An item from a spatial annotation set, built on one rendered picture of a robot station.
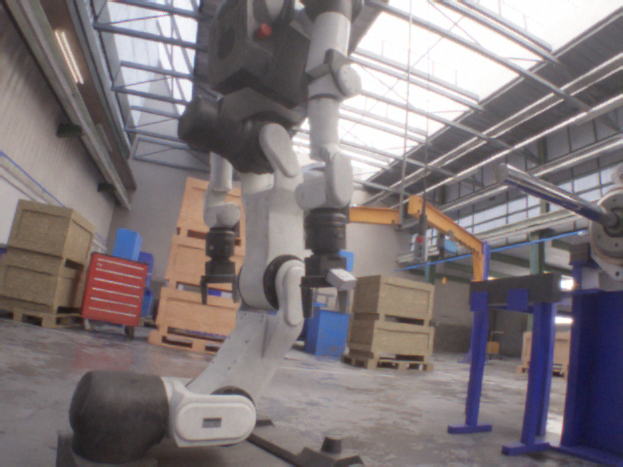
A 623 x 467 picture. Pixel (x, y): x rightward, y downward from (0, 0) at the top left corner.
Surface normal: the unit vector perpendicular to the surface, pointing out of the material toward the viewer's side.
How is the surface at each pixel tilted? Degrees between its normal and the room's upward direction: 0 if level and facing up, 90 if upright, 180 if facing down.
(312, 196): 101
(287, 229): 90
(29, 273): 90
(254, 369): 90
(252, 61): 115
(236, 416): 90
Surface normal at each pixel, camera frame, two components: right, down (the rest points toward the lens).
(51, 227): 0.29, -0.16
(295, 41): 0.66, 0.13
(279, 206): 0.61, 0.37
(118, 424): 0.58, -0.09
